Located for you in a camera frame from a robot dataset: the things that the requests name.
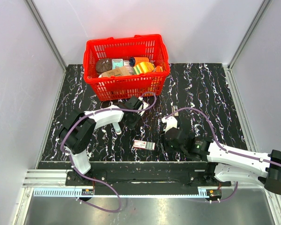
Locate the white silver staple remover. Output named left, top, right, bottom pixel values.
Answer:
left=113, top=123, right=122, bottom=135

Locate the red white staple box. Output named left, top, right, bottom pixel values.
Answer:
left=133, top=140, right=155, bottom=150

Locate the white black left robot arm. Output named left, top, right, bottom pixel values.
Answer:
left=59, top=96, right=149, bottom=186

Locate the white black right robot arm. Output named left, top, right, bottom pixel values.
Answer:
left=161, top=127, right=281, bottom=195

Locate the red plastic shopping basket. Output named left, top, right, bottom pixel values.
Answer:
left=83, top=34, right=170, bottom=101

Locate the brown cardboard box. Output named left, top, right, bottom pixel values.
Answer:
left=99, top=67, right=131, bottom=78

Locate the yellow green striped box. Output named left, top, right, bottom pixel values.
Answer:
left=133, top=62, right=155, bottom=75

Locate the orange snack packet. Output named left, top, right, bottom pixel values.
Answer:
left=153, top=66, right=163, bottom=73

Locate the teal card box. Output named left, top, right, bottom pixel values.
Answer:
left=111, top=59, right=124, bottom=69

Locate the orange blue cylinder can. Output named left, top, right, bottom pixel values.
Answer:
left=129, top=57, right=150, bottom=67

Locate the brown round cookie pack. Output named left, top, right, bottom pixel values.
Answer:
left=96, top=58, right=112, bottom=74

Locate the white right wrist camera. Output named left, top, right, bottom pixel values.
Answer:
left=162, top=116, right=178, bottom=133

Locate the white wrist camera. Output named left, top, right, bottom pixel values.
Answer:
left=162, top=116, right=178, bottom=133
left=139, top=97, right=149, bottom=112

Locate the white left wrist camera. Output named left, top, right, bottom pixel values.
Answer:
left=139, top=97, right=149, bottom=112

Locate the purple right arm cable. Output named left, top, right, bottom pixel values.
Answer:
left=165, top=107, right=281, bottom=203

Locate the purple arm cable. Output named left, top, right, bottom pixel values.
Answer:
left=60, top=91, right=157, bottom=165
left=165, top=107, right=281, bottom=203

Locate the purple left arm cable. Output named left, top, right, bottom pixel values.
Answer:
left=60, top=91, right=157, bottom=165

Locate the aluminium ruler rail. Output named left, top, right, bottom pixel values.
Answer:
left=33, top=185, right=218, bottom=198

